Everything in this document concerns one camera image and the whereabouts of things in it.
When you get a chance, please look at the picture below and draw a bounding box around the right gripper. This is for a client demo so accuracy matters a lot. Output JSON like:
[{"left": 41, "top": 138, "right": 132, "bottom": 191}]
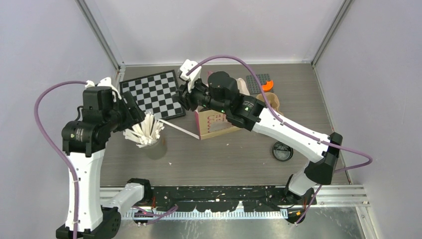
[{"left": 171, "top": 76, "right": 228, "bottom": 115}]

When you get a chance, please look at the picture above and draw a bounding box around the white paper straw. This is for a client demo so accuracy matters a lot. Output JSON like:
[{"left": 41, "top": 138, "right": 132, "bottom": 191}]
[{"left": 158, "top": 119, "right": 200, "bottom": 139}]

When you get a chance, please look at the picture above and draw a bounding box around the paper cakes gift bag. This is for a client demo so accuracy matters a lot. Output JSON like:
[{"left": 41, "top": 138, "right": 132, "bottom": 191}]
[{"left": 194, "top": 71, "right": 250, "bottom": 140}]

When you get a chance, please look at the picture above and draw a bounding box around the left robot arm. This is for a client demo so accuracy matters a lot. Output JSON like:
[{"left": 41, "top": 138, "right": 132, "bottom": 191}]
[{"left": 56, "top": 86, "right": 153, "bottom": 239}]

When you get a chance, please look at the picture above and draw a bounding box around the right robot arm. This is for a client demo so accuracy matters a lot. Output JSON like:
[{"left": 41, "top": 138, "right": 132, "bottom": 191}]
[{"left": 172, "top": 71, "right": 342, "bottom": 205}]

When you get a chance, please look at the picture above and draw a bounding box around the black white chessboard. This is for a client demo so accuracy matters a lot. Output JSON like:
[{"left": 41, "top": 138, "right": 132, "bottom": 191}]
[{"left": 120, "top": 70, "right": 186, "bottom": 120}]

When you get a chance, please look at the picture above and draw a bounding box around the silver tin can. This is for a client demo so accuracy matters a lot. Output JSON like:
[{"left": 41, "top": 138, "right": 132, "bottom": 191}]
[{"left": 143, "top": 137, "right": 167, "bottom": 160}]

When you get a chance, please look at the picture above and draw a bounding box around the grey lego baseplate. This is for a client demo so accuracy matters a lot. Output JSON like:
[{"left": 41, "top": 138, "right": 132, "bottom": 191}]
[{"left": 246, "top": 73, "right": 274, "bottom": 95}]

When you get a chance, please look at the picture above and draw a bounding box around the orange plastic piece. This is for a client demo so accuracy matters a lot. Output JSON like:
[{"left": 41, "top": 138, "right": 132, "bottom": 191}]
[{"left": 261, "top": 80, "right": 274, "bottom": 92}]

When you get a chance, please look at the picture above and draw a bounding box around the brown cardboard cup carrier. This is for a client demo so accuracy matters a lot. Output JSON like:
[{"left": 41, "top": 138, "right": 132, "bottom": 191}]
[{"left": 256, "top": 92, "right": 284, "bottom": 116}]

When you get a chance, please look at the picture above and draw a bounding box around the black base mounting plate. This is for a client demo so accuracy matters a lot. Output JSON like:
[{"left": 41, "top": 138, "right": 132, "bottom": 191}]
[{"left": 131, "top": 184, "right": 317, "bottom": 214}]

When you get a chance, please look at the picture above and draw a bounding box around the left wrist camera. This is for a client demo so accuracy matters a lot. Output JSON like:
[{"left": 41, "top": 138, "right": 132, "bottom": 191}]
[{"left": 85, "top": 77, "right": 122, "bottom": 102}]

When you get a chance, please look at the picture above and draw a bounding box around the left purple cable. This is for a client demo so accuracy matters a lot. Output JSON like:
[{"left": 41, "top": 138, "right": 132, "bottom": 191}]
[{"left": 34, "top": 81, "right": 179, "bottom": 239}]

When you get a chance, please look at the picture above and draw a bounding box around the purple cable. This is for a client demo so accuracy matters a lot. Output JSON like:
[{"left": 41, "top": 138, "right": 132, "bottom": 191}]
[
  {"left": 186, "top": 54, "right": 373, "bottom": 227},
  {"left": 34, "top": 81, "right": 179, "bottom": 239}
]

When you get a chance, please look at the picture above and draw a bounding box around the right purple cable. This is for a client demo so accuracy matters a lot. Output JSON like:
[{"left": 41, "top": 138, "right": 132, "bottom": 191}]
[{"left": 186, "top": 54, "right": 373, "bottom": 227}]

